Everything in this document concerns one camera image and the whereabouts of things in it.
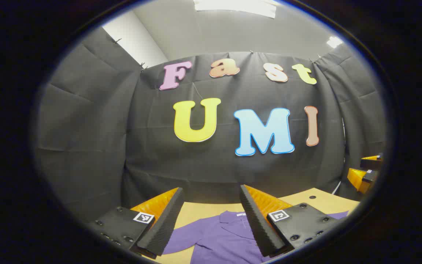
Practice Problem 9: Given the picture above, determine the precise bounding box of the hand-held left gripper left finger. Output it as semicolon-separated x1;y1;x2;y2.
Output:
86;187;185;260

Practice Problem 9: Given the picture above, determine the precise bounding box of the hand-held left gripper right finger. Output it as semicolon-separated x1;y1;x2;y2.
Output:
239;184;343;258

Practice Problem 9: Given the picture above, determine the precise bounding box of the purple knit shirt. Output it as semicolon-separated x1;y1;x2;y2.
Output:
163;210;349;264

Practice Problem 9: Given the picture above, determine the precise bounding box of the black backdrop cloth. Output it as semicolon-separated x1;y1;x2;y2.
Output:
35;27;386;222

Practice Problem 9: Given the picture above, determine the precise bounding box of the large ceiling light panel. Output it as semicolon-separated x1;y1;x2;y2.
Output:
193;0;281;19

